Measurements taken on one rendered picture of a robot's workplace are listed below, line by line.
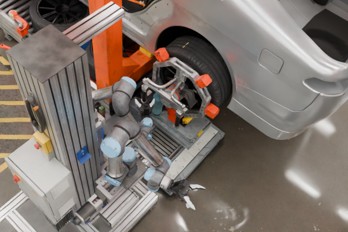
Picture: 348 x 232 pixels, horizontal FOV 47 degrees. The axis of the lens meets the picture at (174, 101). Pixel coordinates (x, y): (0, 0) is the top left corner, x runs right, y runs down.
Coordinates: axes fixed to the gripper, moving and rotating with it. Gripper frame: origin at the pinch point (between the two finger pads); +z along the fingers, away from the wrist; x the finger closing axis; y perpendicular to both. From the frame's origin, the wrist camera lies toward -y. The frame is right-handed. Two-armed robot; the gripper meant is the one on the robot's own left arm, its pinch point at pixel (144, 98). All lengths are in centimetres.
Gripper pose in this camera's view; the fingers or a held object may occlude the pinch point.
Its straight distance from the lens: 313.4
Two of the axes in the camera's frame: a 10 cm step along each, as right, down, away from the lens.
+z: -0.9, -8.2, 5.6
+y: -1.0, 5.7, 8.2
